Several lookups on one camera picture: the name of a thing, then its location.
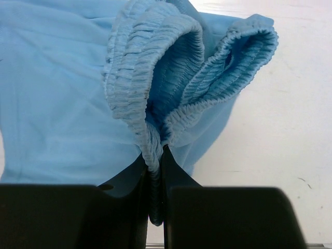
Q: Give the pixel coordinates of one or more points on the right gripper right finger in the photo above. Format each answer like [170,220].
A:
[224,217]

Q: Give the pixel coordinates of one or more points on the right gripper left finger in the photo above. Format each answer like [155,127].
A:
[111,215]

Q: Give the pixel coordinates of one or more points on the light blue shorts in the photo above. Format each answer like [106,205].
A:
[88,86]

